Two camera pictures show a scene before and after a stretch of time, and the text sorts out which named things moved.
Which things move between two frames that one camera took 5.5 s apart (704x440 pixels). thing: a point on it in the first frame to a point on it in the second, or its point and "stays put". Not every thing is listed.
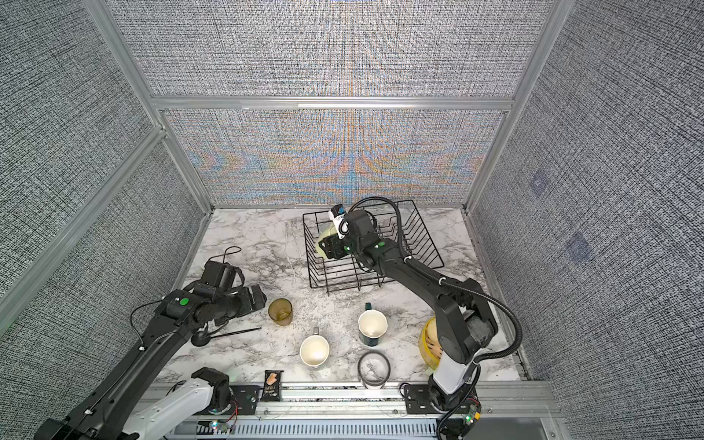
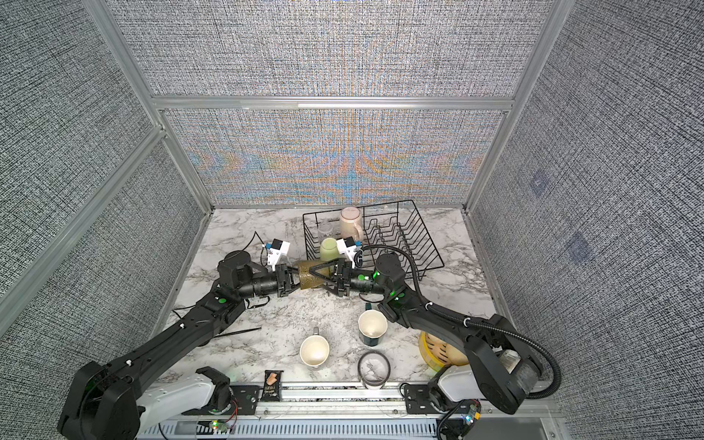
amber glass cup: [280, 311] to [306, 279]
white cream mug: [314, 349] stays put
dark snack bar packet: [271, 389] stays put
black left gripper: [250, 303] to [287, 273]
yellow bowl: [430, 346] stays put
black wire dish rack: [400, 224] stays put
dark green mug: [372, 325] stays put
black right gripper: [334, 244] to [346, 274]
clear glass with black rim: [374, 369] stays put
